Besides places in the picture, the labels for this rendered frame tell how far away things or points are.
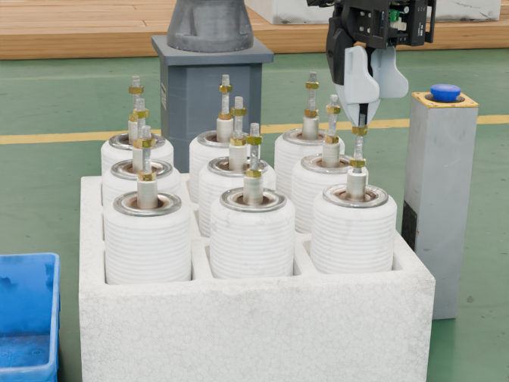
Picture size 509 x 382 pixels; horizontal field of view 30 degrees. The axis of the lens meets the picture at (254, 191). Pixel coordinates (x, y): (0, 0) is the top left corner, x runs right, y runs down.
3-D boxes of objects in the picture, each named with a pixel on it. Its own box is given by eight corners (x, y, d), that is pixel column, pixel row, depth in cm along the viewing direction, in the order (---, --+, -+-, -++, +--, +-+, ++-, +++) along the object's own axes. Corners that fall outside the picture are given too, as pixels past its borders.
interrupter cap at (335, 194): (341, 183, 114) (341, 178, 113) (399, 196, 110) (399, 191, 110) (310, 201, 108) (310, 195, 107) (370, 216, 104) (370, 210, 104)
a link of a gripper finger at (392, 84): (393, 134, 102) (397, 50, 99) (356, 121, 107) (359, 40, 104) (413, 129, 104) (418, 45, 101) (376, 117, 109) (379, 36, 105)
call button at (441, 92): (425, 98, 129) (426, 83, 128) (453, 98, 129) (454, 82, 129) (435, 105, 125) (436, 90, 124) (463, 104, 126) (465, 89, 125)
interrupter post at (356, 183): (351, 194, 110) (352, 167, 109) (369, 198, 109) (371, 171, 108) (341, 200, 108) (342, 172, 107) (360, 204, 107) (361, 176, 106)
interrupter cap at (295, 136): (286, 148, 127) (287, 143, 126) (279, 132, 134) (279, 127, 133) (342, 147, 127) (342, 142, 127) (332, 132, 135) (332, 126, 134)
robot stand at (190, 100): (153, 190, 183) (151, 35, 172) (247, 185, 187) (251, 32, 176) (166, 226, 166) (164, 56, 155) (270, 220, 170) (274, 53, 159)
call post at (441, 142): (394, 299, 141) (410, 94, 130) (439, 297, 142) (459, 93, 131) (409, 321, 134) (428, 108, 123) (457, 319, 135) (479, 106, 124)
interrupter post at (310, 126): (302, 142, 129) (304, 119, 128) (300, 137, 132) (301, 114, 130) (320, 142, 130) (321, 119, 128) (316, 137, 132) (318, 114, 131)
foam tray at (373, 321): (85, 290, 141) (81, 176, 135) (341, 277, 147) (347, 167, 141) (85, 444, 105) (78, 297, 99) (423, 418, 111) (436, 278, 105)
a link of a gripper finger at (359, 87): (365, 139, 100) (373, 52, 97) (329, 126, 105) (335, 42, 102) (386, 136, 102) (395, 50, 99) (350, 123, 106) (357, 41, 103)
